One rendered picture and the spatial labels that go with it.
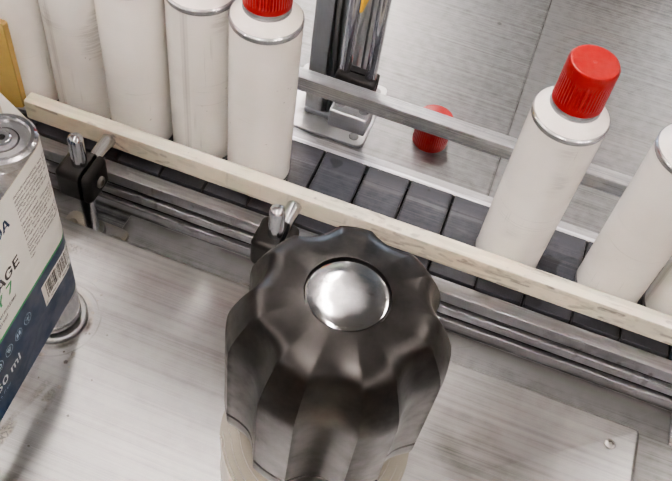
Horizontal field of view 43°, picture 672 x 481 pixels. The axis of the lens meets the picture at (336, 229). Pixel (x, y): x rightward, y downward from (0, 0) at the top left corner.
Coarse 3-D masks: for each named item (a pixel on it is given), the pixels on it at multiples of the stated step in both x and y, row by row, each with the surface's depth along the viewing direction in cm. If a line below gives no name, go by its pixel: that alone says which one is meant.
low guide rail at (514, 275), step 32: (32, 96) 68; (64, 128) 68; (96, 128) 67; (128, 128) 67; (160, 160) 67; (192, 160) 66; (224, 160) 66; (256, 192) 66; (288, 192) 65; (352, 224) 65; (384, 224) 64; (448, 256) 64; (480, 256) 63; (512, 288) 64; (544, 288) 63; (576, 288) 62; (608, 320) 63; (640, 320) 62
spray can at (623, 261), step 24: (648, 168) 55; (624, 192) 59; (648, 192) 56; (624, 216) 59; (648, 216) 57; (600, 240) 62; (624, 240) 60; (648, 240) 58; (600, 264) 63; (624, 264) 61; (648, 264) 60; (600, 288) 64; (624, 288) 63
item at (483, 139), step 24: (312, 72) 66; (336, 96) 66; (360, 96) 65; (384, 96) 66; (408, 120) 65; (432, 120) 65; (456, 120) 65; (480, 144) 65; (504, 144) 64; (600, 168) 63
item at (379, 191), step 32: (128, 160) 70; (320, 160) 72; (352, 160) 72; (224, 192) 69; (320, 192) 70; (352, 192) 70; (384, 192) 70; (416, 192) 71; (320, 224) 68; (416, 224) 69; (448, 224) 69; (480, 224) 70; (416, 256) 67; (544, 256) 68; (576, 256) 69; (480, 288) 66; (576, 320) 65
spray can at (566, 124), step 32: (576, 64) 51; (608, 64) 52; (544, 96) 55; (576, 96) 52; (608, 96) 53; (544, 128) 54; (576, 128) 54; (608, 128) 55; (512, 160) 59; (544, 160) 56; (576, 160) 55; (512, 192) 60; (544, 192) 58; (512, 224) 62; (544, 224) 61; (512, 256) 64
